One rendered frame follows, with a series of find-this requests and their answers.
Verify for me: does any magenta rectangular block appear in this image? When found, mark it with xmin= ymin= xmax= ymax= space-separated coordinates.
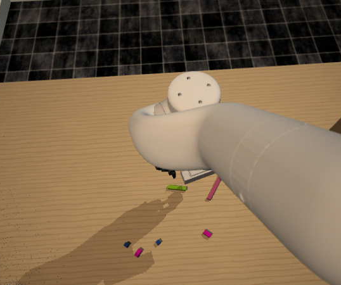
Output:
xmin=203 ymin=230 xmax=212 ymax=238
xmin=134 ymin=248 xmax=142 ymax=257

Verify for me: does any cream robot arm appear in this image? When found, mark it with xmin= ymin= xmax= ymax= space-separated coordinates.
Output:
xmin=128 ymin=71 xmax=341 ymax=285

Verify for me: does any pink rod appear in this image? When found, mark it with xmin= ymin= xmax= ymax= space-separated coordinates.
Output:
xmin=207 ymin=177 xmax=221 ymax=200

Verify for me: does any lime green rod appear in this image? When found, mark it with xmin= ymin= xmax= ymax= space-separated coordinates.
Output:
xmin=168 ymin=185 xmax=186 ymax=191

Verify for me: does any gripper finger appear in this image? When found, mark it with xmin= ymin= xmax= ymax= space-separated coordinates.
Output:
xmin=155 ymin=167 xmax=176 ymax=179

